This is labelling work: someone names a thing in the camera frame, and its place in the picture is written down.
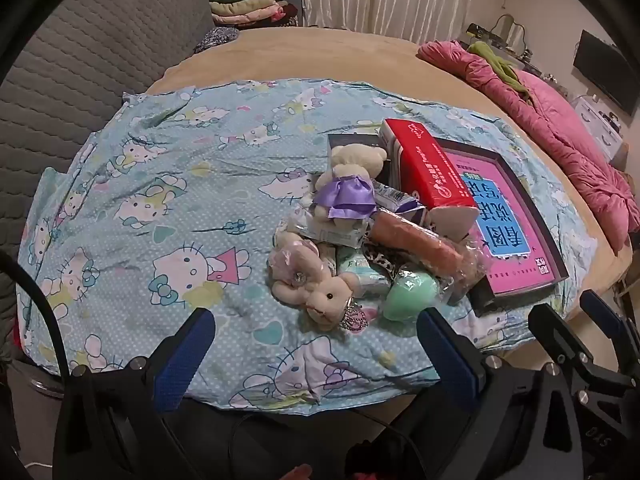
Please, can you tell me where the mint green sponge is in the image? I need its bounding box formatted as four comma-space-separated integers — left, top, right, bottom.
382, 262, 441, 322

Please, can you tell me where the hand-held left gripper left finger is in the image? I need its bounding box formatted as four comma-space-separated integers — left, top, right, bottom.
69, 306, 217, 413

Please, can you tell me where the green garment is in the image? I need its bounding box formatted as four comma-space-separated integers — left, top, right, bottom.
467, 41, 531, 98

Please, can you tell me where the pink duvet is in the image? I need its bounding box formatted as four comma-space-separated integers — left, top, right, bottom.
417, 40, 633, 251

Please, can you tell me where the white drawer cabinet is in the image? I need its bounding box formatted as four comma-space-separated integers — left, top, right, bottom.
570, 95, 626, 161

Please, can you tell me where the purple white snack packet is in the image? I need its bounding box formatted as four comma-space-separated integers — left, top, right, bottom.
372, 180, 428, 226

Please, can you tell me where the light blue cartoon printed blanket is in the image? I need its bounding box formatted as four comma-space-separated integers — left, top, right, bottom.
15, 79, 598, 416

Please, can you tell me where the black box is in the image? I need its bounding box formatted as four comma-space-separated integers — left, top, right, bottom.
327, 132, 388, 161

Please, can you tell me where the cream teddy bear purple dress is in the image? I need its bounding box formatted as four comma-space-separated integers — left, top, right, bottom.
312, 143, 388, 222

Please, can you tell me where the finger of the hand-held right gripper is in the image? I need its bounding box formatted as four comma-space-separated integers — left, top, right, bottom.
580, 289, 640, 362
528, 302, 592, 377

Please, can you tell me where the pale green wipes pack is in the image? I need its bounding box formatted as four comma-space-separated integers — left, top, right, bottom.
287, 210, 373, 248
335, 247, 396, 296

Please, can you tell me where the pink bunny plush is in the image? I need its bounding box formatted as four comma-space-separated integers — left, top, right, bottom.
267, 234, 373, 332

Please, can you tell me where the black cable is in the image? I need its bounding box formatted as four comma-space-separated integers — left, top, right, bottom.
0, 250, 71, 378

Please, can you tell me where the wavy framed mirror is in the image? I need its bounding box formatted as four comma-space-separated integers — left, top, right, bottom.
495, 12, 531, 48

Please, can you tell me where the stack of folded clothes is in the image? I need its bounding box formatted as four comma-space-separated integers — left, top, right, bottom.
210, 0, 303, 28

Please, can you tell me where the pink sock packet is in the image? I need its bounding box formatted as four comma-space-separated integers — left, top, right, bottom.
370, 210, 486, 306

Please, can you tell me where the red tissue pack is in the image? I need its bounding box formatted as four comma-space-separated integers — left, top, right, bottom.
377, 119, 480, 241

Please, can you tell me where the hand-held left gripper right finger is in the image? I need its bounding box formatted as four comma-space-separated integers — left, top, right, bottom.
417, 306, 568, 409

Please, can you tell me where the leopard print cloth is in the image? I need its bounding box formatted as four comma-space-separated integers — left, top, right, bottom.
360, 242, 416, 281

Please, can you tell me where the grey quilted headboard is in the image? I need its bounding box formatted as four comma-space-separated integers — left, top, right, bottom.
0, 0, 216, 361

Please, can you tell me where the dark floral cloth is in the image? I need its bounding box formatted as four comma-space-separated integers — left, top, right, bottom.
192, 27, 241, 53

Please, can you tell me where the dark box with pink print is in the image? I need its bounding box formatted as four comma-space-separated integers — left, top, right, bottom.
430, 135, 571, 316

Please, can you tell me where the black wall monitor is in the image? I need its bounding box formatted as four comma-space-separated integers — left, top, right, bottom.
572, 30, 636, 113

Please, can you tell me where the bed with beige sheet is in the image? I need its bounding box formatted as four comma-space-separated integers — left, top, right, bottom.
145, 27, 636, 361

